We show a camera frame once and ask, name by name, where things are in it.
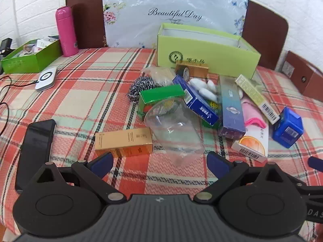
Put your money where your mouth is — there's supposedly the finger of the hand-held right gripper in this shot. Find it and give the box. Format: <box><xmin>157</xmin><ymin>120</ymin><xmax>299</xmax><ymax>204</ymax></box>
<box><xmin>308</xmin><ymin>156</ymin><xmax>323</xmax><ymax>170</ymax></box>

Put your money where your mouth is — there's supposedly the white cotton glove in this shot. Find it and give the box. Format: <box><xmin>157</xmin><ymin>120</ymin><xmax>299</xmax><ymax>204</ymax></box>
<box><xmin>189</xmin><ymin>78</ymin><xmax>220</xmax><ymax>101</ymax></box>

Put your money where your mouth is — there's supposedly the pale green barcode box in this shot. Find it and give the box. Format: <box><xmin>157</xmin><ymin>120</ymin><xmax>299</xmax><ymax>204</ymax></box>
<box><xmin>235</xmin><ymin>74</ymin><xmax>280</xmax><ymax>125</ymax></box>

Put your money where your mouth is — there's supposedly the large light green box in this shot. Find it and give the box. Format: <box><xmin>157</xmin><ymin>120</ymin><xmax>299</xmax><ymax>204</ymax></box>
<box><xmin>157</xmin><ymin>23</ymin><xmax>261</xmax><ymax>80</ymax></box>

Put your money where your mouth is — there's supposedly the long blue box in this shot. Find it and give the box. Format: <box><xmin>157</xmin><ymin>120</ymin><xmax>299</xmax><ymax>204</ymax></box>
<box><xmin>172</xmin><ymin>75</ymin><xmax>219</xmax><ymax>126</ymax></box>

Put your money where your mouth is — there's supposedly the white wireless charger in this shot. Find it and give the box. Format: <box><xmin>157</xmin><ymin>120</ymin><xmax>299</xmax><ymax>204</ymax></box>
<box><xmin>35</xmin><ymin>67</ymin><xmax>58</xmax><ymax>92</ymax></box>

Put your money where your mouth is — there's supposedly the bag of toothpicks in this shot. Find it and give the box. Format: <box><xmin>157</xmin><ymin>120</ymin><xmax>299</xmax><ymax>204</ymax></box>
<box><xmin>143</xmin><ymin>66</ymin><xmax>177</xmax><ymax>87</ymax></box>

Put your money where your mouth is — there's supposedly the black phone stand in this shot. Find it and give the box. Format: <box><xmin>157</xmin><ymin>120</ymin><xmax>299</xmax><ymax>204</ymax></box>
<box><xmin>0</xmin><ymin>38</ymin><xmax>13</xmax><ymax>56</ymax></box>

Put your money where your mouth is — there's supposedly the small white box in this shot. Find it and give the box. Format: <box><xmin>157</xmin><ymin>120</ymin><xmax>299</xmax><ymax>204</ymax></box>
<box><xmin>37</xmin><ymin>37</ymin><xmax>60</xmax><ymax>48</ymax></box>

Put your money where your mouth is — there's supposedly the shallow green cardboard box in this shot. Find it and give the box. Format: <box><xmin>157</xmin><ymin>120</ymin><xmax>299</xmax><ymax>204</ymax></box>
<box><xmin>1</xmin><ymin>38</ymin><xmax>63</xmax><ymax>74</ymax></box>

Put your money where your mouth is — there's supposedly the green yellow packet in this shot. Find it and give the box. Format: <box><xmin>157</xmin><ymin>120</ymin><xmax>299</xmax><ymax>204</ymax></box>
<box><xmin>203</xmin><ymin>99</ymin><xmax>222</xmax><ymax>125</ymax></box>

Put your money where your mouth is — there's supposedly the small printed packet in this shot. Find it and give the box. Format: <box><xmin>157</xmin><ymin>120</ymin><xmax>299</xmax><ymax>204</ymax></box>
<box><xmin>21</xmin><ymin>44</ymin><xmax>38</xmax><ymax>56</ymax></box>

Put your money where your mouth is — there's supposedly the black tape roll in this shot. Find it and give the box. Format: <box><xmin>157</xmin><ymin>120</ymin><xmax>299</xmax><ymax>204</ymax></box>
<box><xmin>176</xmin><ymin>67</ymin><xmax>191</xmax><ymax>82</ymax></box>

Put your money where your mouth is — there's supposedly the floral plastic bedding package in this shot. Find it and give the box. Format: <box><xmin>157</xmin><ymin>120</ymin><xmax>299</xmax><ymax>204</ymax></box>
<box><xmin>102</xmin><ymin>0</ymin><xmax>249</xmax><ymax>48</ymax></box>

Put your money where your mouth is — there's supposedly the black cable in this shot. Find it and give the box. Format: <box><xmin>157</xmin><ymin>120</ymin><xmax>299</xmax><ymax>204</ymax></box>
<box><xmin>0</xmin><ymin>75</ymin><xmax>39</xmax><ymax>137</ymax></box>

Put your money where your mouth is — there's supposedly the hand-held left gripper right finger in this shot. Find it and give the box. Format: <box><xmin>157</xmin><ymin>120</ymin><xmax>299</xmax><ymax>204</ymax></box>
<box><xmin>194</xmin><ymin>151</ymin><xmax>301</xmax><ymax>203</ymax></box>

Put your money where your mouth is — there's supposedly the black smartphone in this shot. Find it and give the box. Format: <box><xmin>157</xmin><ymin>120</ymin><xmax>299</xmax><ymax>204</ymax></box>
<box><xmin>15</xmin><ymin>119</ymin><xmax>57</xmax><ymax>194</ymax></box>

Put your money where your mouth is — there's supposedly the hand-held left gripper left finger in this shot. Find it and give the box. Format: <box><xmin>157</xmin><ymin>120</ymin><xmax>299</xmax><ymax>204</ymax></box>
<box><xmin>31</xmin><ymin>152</ymin><xmax>125</xmax><ymax>203</ymax></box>

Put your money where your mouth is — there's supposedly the brown wooden headboard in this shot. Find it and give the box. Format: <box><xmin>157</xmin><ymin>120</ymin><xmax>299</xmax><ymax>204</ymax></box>
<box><xmin>65</xmin><ymin>0</ymin><xmax>289</xmax><ymax>71</ymax></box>

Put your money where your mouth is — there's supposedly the clear plastic cup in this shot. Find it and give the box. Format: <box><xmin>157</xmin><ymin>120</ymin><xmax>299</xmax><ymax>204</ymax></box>
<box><xmin>144</xmin><ymin>98</ymin><xmax>205</xmax><ymax>167</ymax></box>

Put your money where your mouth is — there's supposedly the gold cardboard box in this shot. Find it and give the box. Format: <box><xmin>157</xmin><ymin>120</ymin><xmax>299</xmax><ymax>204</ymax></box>
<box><xmin>175</xmin><ymin>60</ymin><xmax>210</xmax><ymax>79</ymax></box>
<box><xmin>94</xmin><ymin>127</ymin><xmax>154</xmax><ymax>158</ymax></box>

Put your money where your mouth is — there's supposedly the plaid bed sheet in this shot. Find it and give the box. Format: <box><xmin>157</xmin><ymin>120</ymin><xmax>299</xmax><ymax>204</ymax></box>
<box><xmin>0</xmin><ymin>47</ymin><xmax>323</xmax><ymax>242</ymax></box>

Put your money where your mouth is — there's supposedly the steel wool scourer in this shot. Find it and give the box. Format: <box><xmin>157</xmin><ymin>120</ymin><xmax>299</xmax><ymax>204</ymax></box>
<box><xmin>129</xmin><ymin>77</ymin><xmax>158</xmax><ymax>103</ymax></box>

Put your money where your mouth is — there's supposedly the pink thermos bottle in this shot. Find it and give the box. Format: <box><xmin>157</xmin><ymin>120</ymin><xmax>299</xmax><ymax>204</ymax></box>
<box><xmin>56</xmin><ymin>5</ymin><xmax>79</xmax><ymax>57</ymax></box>

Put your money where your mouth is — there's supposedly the long purple box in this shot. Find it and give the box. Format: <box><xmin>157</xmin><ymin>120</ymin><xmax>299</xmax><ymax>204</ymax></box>
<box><xmin>217</xmin><ymin>75</ymin><xmax>246</xmax><ymax>140</ymax></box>

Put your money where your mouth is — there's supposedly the white orange box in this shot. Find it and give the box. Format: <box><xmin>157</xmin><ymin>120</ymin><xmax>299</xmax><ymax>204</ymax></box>
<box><xmin>232</xmin><ymin>126</ymin><xmax>269</xmax><ymax>162</ymax></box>

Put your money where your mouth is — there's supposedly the pink glove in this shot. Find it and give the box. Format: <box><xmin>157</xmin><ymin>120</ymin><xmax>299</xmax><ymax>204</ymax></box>
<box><xmin>238</xmin><ymin>88</ymin><xmax>268</xmax><ymax>129</ymax></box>

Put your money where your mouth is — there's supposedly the small dark green box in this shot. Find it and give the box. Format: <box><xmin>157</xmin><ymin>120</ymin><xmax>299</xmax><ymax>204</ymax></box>
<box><xmin>137</xmin><ymin>84</ymin><xmax>186</xmax><ymax>120</ymax></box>

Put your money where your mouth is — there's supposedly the brown cardboard box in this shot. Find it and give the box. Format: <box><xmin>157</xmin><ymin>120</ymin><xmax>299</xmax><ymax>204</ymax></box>
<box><xmin>281</xmin><ymin>50</ymin><xmax>323</xmax><ymax>97</ymax></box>

